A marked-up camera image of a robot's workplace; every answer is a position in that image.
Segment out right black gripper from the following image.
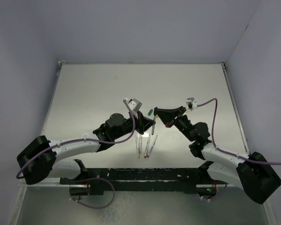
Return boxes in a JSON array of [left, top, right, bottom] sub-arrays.
[[154, 107, 195, 142]]

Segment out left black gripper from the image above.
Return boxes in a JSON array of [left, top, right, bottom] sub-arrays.
[[112, 110, 155, 139]]

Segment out white pen blue end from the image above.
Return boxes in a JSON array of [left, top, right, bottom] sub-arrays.
[[151, 116, 156, 135]]

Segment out white pen yellow end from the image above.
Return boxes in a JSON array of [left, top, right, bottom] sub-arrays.
[[135, 136, 141, 159]]

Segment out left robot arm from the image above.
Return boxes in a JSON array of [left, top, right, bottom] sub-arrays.
[[16, 109, 156, 185]]

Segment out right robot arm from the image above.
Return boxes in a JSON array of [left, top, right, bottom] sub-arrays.
[[154, 106, 281, 204]]

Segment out white pen red end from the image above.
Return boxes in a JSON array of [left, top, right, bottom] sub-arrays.
[[147, 135, 158, 158]]

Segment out white pen purple end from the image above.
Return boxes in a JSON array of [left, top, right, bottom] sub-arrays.
[[144, 134, 151, 158]]

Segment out white pen green end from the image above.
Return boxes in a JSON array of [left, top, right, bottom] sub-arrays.
[[139, 134, 142, 153]]

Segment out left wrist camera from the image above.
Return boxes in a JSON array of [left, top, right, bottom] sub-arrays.
[[124, 98, 142, 113]]

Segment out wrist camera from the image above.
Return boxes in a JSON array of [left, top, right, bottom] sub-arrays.
[[124, 98, 142, 113], [185, 97, 198, 111]]

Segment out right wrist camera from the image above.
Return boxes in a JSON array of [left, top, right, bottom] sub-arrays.
[[185, 97, 198, 111]]

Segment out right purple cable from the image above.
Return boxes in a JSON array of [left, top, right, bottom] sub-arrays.
[[196, 98, 281, 182]]

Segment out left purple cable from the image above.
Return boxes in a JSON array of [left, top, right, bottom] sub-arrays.
[[15, 99, 138, 180]]

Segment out aluminium frame rail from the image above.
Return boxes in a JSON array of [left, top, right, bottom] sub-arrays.
[[221, 62, 250, 153]]

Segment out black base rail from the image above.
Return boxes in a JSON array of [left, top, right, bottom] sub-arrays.
[[60, 168, 214, 195]]

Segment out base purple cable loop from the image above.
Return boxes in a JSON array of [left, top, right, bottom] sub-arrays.
[[69, 177, 116, 209]]

